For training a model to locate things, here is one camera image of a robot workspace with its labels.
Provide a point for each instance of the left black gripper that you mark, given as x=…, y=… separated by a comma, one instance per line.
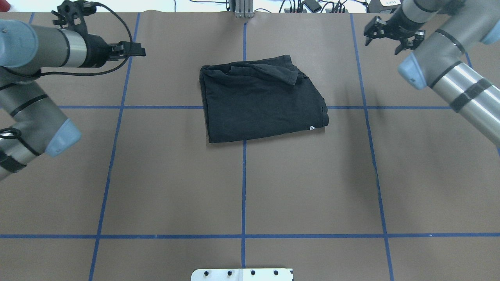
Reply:
x=97, y=50

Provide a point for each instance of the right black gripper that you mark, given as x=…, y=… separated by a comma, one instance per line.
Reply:
x=395, y=31

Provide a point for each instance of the black graphic t-shirt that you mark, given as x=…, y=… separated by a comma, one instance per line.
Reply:
x=258, y=99

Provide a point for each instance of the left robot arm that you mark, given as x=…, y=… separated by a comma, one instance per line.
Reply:
x=40, y=125

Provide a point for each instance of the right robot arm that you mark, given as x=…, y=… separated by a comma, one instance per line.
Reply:
x=439, y=33

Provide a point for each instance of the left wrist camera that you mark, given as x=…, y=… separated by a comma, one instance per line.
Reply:
x=70, y=15

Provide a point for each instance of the aluminium frame post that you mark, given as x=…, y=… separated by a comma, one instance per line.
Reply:
x=242, y=8

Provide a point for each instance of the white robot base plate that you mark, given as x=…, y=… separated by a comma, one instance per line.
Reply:
x=242, y=274

